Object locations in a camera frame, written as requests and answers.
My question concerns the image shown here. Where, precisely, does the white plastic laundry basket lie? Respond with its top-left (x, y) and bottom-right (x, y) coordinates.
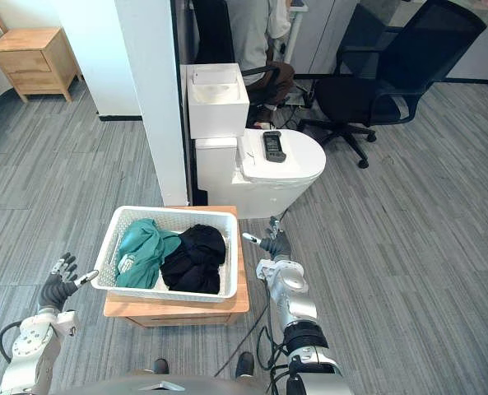
top-left (91, 205), bottom-right (239, 304)

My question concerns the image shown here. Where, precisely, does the white desk leg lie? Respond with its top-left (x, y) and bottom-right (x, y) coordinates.
top-left (286, 7), bottom-right (304, 76)

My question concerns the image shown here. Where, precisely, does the green garment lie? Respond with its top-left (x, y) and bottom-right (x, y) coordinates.
top-left (114, 218), bottom-right (183, 290)

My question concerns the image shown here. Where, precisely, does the white toilet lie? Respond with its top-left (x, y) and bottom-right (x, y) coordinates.
top-left (195, 128), bottom-right (327, 220)

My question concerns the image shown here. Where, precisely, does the low wooden cabinet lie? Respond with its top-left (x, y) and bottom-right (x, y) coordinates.
top-left (103, 205), bottom-right (251, 329)

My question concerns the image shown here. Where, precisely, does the white box sink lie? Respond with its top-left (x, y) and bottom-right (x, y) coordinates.
top-left (185, 62), bottom-right (251, 140)

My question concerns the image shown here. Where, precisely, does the wooden nightstand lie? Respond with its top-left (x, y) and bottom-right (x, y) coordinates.
top-left (0, 26), bottom-right (84, 104)

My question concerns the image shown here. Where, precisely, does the black mesh office chair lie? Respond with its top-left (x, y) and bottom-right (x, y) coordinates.
top-left (299, 0), bottom-right (488, 170)

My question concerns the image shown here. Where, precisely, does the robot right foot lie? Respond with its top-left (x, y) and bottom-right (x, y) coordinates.
top-left (235, 351), bottom-right (256, 379)

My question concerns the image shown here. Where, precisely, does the person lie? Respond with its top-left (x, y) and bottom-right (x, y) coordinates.
top-left (225, 0), bottom-right (296, 129)

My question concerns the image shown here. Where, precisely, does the black garment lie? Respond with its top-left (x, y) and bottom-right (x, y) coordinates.
top-left (159, 224), bottom-right (227, 295)

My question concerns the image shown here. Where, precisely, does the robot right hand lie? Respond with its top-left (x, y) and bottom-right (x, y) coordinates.
top-left (242, 216), bottom-right (293, 261)

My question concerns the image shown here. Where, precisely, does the black handheld remote controller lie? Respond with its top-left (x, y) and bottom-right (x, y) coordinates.
top-left (262, 130), bottom-right (287, 163)

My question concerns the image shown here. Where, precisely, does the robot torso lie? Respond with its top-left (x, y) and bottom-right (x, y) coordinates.
top-left (58, 373), bottom-right (351, 395)

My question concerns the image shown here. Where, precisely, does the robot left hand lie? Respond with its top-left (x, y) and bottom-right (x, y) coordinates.
top-left (37, 253), bottom-right (100, 310)

